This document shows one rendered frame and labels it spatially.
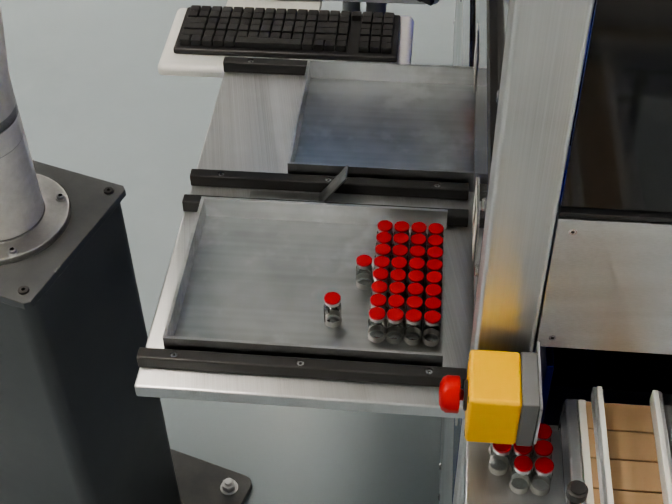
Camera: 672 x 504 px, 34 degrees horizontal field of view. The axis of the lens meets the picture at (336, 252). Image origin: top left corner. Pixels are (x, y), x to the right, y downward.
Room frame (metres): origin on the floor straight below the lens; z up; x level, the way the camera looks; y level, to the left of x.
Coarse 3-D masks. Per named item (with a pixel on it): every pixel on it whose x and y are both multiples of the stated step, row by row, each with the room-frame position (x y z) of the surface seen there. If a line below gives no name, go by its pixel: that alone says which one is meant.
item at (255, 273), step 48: (192, 240) 1.04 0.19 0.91; (240, 240) 1.08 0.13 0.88; (288, 240) 1.07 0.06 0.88; (336, 240) 1.07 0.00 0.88; (192, 288) 0.99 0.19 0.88; (240, 288) 0.99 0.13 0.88; (288, 288) 0.98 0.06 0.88; (336, 288) 0.98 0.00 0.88; (192, 336) 0.90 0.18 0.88; (240, 336) 0.90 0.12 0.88; (288, 336) 0.90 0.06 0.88; (336, 336) 0.90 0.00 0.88
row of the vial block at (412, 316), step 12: (420, 228) 1.05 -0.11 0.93; (420, 240) 1.02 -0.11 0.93; (420, 252) 1.00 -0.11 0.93; (420, 264) 0.98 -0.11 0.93; (408, 276) 0.96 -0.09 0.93; (420, 276) 0.96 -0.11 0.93; (408, 288) 0.94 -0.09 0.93; (420, 288) 0.94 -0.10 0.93; (408, 300) 0.92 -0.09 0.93; (420, 300) 0.92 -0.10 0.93; (408, 312) 0.90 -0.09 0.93; (420, 312) 0.90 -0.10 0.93; (408, 324) 0.89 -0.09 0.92; (420, 324) 0.89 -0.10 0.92; (408, 336) 0.88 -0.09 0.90; (420, 336) 0.89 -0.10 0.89
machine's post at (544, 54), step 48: (528, 0) 0.77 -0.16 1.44; (576, 0) 0.76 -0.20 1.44; (528, 48) 0.77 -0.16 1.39; (576, 48) 0.76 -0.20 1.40; (528, 96) 0.77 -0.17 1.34; (576, 96) 0.76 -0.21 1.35; (528, 144) 0.77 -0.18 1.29; (528, 192) 0.77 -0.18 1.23; (528, 240) 0.77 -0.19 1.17; (480, 288) 0.78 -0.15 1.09; (528, 288) 0.76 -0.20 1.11; (480, 336) 0.77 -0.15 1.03; (528, 336) 0.76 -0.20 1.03
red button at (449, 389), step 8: (448, 376) 0.73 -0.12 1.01; (456, 376) 0.73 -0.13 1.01; (440, 384) 0.72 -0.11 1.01; (448, 384) 0.71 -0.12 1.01; (456, 384) 0.71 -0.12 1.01; (440, 392) 0.71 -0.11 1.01; (448, 392) 0.71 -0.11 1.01; (456, 392) 0.71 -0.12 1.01; (440, 400) 0.71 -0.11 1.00; (448, 400) 0.70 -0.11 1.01; (456, 400) 0.70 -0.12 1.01; (448, 408) 0.70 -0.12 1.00; (456, 408) 0.70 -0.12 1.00
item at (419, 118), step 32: (320, 64) 1.45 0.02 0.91; (352, 64) 1.45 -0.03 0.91; (384, 64) 1.44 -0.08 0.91; (416, 64) 1.44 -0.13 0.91; (320, 96) 1.40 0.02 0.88; (352, 96) 1.40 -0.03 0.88; (384, 96) 1.40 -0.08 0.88; (416, 96) 1.40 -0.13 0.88; (448, 96) 1.40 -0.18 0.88; (320, 128) 1.32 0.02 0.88; (352, 128) 1.32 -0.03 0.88; (384, 128) 1.32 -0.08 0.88; (416, 128) 1.32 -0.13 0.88; (448, 128) 1.32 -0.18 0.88; (288, 160) 1.21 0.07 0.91; (320, 160) 1.24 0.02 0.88; (352, 160) 1.24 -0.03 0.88; (384, 160) 1.24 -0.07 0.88; (416, 160) 1.24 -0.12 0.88; (448, 160) 1.24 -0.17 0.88
